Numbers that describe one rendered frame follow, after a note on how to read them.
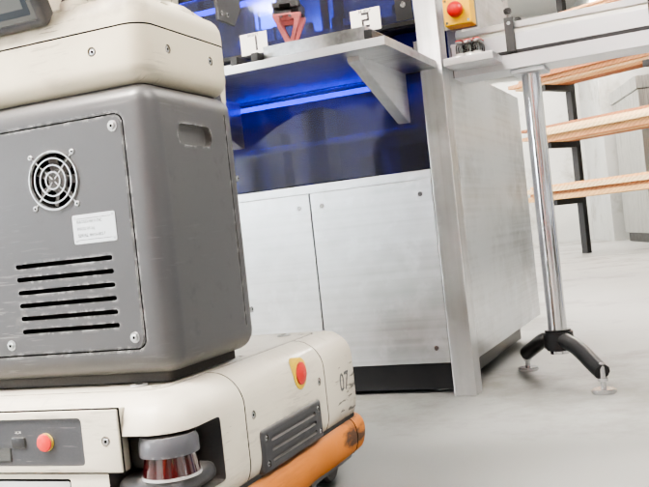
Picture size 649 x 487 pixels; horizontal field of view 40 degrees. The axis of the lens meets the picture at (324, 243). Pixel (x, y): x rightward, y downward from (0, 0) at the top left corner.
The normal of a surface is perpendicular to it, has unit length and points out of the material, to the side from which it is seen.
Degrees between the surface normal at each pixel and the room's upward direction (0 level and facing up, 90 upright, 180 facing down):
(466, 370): 90
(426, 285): 90
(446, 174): 90
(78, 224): 90
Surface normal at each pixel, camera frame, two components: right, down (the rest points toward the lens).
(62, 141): -0.37, 0.05
